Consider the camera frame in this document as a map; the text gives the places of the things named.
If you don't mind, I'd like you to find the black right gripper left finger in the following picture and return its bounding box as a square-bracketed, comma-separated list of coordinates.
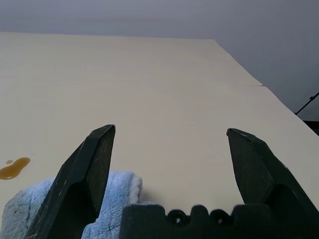
[24, 124, 117, 239]

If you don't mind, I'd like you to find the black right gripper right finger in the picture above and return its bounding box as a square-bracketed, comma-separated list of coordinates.
[226, 127, 319, 239]

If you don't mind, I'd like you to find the light blue fluffy rag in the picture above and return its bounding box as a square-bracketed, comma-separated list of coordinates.
[3, 170, 160, 239]

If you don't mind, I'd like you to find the brown liquid puddle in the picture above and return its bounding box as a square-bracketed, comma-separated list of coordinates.
[0, 157, 31, 180]

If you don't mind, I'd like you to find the black tripod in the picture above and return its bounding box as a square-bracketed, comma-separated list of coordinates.
[294, 91, 319, 117]

